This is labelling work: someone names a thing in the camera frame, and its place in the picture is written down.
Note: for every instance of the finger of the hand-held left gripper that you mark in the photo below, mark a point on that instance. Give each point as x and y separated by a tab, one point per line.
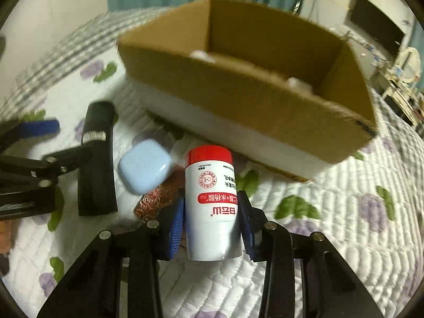
66	160
39	128

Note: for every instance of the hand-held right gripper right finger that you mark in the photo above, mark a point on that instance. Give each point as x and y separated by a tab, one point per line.
246	228

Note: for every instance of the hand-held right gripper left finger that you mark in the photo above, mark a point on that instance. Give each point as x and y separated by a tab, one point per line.
176	228

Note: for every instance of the black tube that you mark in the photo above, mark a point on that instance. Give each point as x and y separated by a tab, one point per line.
96	159

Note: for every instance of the white bottle with red cap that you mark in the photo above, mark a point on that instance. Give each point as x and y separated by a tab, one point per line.
212	205

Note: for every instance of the brown cardboard box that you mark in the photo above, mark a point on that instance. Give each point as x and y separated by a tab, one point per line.
251	92

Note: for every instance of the red patterned packet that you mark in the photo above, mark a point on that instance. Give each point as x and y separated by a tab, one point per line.
155	203

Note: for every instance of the light blue earbud case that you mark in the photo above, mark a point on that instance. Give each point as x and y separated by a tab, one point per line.
145	167

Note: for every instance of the floral quilted blanket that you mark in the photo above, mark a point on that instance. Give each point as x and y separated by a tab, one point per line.
331	212

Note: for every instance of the white cluttered desk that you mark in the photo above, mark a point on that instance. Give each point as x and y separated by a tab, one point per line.
402	89

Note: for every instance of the black wall television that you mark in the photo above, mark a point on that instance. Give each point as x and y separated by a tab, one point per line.
376	25

